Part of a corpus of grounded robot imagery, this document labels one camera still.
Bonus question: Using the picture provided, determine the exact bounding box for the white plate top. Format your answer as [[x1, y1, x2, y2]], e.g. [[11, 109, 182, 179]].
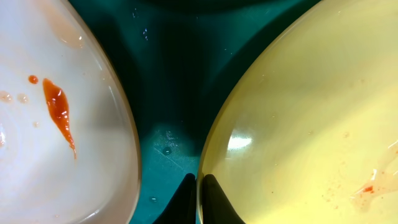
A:
[[1, 0, 141, 223]]

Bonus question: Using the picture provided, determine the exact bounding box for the yellow plate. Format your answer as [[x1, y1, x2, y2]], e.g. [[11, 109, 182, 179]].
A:
[[199, 0, 397, 223]]

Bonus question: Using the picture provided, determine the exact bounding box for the teal plastic tray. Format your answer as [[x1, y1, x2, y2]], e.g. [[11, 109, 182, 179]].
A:
[[71, 0, 316, 223]]

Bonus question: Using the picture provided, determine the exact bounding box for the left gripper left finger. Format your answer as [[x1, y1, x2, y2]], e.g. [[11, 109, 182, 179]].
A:
[[153, 173, 197, 224]]

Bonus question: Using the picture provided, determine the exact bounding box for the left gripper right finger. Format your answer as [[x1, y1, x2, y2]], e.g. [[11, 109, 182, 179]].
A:
[[201, 174, 244, 224]]

